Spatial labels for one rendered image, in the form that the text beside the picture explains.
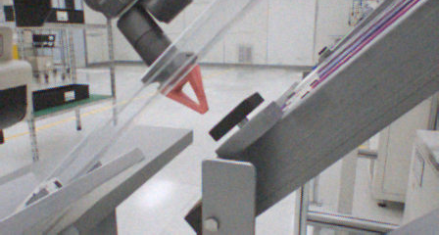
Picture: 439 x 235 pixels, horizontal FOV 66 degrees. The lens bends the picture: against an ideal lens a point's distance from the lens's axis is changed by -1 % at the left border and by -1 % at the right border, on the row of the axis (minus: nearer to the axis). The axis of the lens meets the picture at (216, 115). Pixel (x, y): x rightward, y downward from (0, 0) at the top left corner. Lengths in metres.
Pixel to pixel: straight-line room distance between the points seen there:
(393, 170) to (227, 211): 1.62
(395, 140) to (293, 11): 7.59
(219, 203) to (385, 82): 0.17
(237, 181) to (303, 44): 8.90
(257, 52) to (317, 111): 9.08
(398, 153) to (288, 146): 1.56
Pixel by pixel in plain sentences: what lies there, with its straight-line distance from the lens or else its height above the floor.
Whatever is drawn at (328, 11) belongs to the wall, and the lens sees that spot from 9.14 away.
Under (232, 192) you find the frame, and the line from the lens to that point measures 0.30.
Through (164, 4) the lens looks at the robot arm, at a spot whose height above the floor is 0.91.
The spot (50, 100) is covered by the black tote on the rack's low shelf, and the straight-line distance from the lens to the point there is 2.76.
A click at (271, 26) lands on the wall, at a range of 9.29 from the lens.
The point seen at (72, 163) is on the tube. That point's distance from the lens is 0.19.
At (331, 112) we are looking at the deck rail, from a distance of 0.31.
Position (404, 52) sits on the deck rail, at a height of 0.85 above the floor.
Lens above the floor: 0.86
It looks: 13 degrees down
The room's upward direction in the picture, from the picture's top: straight up
